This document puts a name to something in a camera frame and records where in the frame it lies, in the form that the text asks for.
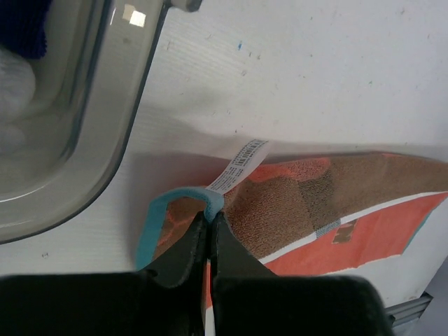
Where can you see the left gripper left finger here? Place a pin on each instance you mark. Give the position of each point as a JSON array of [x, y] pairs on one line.
[[166, 297]]

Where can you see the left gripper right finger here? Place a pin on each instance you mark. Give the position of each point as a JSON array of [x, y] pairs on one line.
[[249, 299]]

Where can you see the brown orange towel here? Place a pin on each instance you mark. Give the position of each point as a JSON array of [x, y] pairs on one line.
[[303, 218]]

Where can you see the grey plastic tray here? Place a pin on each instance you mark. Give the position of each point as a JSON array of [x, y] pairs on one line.
[[67, 144]]

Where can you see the white rolled towel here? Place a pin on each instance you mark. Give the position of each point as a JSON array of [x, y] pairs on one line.
[[18, 84]]

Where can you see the purple rolled towel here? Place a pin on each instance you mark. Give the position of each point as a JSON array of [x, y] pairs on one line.
[[23, 27]]

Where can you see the aluminium mounting rail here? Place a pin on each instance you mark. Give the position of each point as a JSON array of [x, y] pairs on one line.
[[404, 316]]

